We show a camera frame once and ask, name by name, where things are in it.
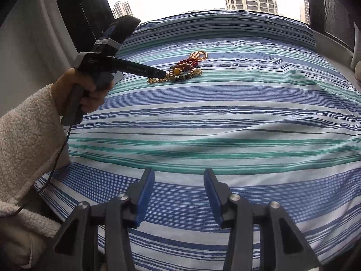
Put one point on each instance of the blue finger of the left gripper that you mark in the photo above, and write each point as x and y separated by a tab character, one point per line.
138	69

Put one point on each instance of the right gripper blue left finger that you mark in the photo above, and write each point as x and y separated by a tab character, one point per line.
141	195

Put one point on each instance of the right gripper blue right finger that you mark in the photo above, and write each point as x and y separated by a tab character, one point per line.
213	189

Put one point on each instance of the white fleece sleeve forearm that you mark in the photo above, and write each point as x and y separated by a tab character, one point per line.
31	136

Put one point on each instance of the blue striped bed sheet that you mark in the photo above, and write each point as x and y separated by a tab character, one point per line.
272	118

